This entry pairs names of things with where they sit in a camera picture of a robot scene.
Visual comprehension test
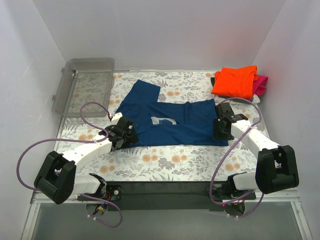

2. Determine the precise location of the pink folded t-shirt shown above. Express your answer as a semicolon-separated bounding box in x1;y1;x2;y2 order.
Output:
252;74;269;96

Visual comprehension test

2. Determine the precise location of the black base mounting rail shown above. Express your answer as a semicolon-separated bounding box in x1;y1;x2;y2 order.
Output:
74;180;251;212

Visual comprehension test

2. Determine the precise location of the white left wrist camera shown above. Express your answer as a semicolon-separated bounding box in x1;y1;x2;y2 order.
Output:
109;112;123;125

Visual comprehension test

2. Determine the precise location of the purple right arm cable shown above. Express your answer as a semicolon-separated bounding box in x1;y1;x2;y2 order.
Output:
209;97;264;218

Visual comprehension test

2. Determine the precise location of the orange folded t-shirt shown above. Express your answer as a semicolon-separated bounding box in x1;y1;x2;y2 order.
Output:
211;65;258;99

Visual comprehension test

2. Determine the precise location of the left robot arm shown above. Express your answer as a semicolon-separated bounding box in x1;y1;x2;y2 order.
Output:
33;113;139;205

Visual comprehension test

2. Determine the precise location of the blue Mickey print t-shirt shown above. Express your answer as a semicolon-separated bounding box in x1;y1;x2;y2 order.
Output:
116;80;228;148

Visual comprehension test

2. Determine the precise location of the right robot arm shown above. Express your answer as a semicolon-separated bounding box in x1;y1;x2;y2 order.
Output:
213;102;300;199

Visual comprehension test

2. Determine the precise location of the floral patterned table mat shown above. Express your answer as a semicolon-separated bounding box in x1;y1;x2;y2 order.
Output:
49;70;276;182

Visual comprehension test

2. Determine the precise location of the clear plastic bin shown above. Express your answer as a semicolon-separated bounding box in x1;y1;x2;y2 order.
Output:
52;57;115;118

